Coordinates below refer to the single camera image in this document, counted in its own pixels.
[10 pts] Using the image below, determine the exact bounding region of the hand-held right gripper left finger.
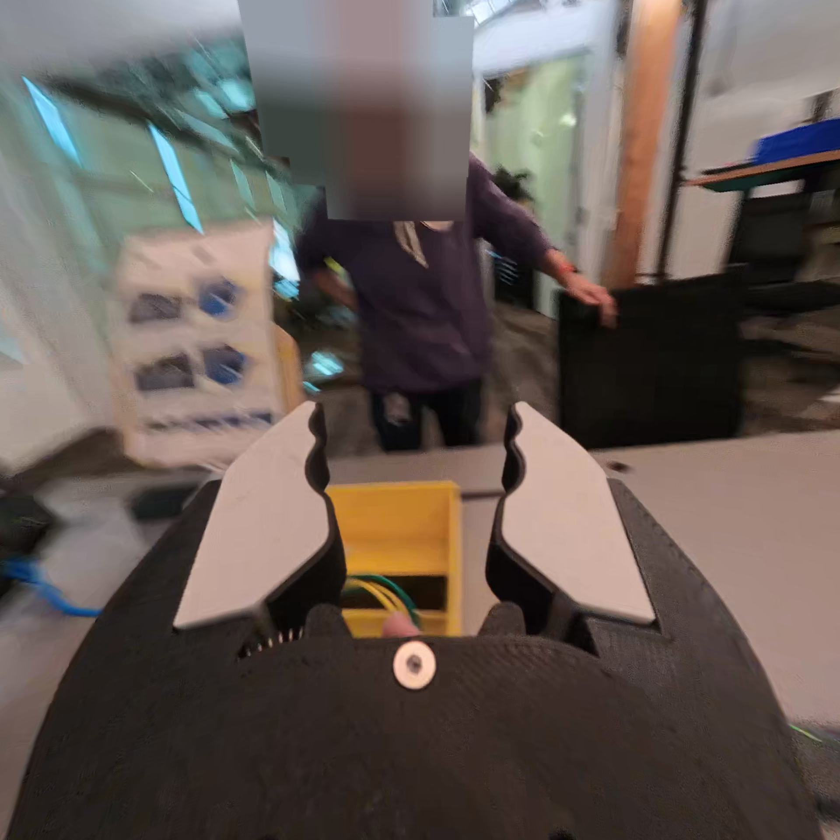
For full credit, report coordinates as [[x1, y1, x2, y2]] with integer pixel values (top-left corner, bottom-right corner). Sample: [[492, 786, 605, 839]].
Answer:
[[172, 400, 347, 643]]

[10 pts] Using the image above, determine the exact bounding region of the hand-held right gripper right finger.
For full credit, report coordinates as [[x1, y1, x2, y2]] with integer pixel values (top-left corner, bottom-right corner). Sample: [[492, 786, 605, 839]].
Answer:
[[486, 400, 657, 643]]

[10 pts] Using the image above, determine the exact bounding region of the green ethernet cable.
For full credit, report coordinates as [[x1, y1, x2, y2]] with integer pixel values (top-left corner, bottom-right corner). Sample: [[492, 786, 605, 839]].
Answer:
[[341, 574, 421, 624]]

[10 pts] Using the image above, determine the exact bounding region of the yellow plastic bin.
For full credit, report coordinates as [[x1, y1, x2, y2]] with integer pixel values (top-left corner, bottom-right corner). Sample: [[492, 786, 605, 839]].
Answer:
[[326, 479, 464, 639]]

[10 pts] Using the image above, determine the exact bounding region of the blue ethernet cable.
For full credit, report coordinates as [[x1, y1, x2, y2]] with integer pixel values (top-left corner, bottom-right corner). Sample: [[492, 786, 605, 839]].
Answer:
[[0, 556, 102, 619]]

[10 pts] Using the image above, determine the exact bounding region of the dark green desk mat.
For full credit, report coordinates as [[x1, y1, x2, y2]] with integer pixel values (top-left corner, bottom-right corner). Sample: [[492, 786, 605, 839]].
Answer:
[[128, 484, 201, 522]]

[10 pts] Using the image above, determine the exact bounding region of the instruction poster board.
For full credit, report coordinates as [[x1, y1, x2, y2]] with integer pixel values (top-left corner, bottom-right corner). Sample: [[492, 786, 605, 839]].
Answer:
[[113, 222, 293, 463]]

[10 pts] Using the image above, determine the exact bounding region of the black chair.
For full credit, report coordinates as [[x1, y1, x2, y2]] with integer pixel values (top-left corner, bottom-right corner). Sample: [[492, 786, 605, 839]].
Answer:
[[556, 270, 750, 450]]

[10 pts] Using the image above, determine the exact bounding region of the blue storage bin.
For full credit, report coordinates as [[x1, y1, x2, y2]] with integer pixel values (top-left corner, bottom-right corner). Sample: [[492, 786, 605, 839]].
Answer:
[[751, 118, 840, 165]]

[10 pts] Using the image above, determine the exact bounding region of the yellow ethernet cable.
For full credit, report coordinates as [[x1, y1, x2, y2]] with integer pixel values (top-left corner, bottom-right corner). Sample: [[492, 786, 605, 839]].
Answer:
[[348, 581, 414, 621]]

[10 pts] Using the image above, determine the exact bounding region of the wooden post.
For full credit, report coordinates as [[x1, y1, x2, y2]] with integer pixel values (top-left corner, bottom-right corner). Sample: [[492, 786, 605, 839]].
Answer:
[[602, 0, 686, 290]]

